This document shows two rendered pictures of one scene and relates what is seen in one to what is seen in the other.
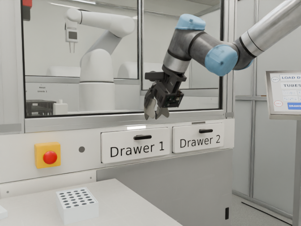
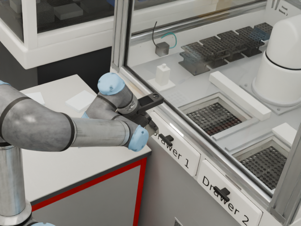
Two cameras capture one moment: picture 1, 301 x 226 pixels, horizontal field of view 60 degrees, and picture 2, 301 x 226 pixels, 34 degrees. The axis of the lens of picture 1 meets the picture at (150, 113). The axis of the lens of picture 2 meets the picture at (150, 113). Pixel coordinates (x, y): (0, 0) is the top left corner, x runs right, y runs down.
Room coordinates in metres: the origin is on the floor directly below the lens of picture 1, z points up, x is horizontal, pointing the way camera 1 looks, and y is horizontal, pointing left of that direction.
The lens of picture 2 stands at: (0.64, -1.37, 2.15)
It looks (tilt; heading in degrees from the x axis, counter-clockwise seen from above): 38 degrees down; 80
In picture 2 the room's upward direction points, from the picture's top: 8 degrees clockwise
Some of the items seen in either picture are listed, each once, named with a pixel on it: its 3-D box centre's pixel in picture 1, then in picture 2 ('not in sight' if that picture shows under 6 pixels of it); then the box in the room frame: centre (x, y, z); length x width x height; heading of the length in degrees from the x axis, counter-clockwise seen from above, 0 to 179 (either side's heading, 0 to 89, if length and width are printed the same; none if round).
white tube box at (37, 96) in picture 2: not in sight; (27, 104); (0.41, 0.38, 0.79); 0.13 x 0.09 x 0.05; 17
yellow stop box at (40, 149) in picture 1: (47, 154); not in sight; (0.81, 0.32, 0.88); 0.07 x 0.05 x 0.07; 121
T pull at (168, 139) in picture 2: (141, 136); (168, 139); (0.97, 0.04, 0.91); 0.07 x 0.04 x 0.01; 121
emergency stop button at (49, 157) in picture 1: (49, 157); not in sight; (0.78, 0.31, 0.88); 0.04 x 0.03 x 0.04; 121
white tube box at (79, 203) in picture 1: (76, 203); not in sight; (0.67, 0.20, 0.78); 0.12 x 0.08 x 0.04; 28
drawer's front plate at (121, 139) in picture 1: (137, 144); (172, 142); (0.99, 0.05, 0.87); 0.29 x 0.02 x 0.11; 121
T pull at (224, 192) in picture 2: (204, 130); (223, 192); (1.13, -0.23, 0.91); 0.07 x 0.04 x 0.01; 121
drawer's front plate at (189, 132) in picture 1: (199, 136); (227, 195); (1.16, -0.22, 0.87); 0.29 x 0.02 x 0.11; 121
